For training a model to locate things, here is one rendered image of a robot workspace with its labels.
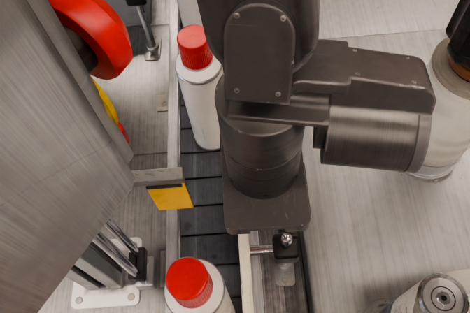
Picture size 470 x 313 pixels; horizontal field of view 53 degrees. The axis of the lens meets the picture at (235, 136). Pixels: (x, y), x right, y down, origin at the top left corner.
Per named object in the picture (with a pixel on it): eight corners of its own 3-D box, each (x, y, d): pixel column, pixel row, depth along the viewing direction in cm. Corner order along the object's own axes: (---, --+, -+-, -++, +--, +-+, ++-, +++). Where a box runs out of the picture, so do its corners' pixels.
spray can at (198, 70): (233, 149, 64) (219, 54, 46) (194, 152, 64) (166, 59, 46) (231, 117, 67) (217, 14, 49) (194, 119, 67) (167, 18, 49)
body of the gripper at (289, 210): (295, 118, 42) (301, 68, 35) (309, 232, 37) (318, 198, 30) (222, 124, 42) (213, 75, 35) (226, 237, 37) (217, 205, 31)
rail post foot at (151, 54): (159, 60, 78) (159, 58, 78) (144, 61, 79) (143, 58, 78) (161, 34, 81) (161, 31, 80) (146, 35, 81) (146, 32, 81)
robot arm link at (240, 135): (220, 42, 29) (205, 123, 27) (333, 50, 29) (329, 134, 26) (228, 102, 35) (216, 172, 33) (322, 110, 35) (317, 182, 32)
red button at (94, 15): (65, 59, 14) (129, -9, 15) (-25, 11, 15) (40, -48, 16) (105, 124, 17) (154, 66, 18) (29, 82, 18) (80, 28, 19)
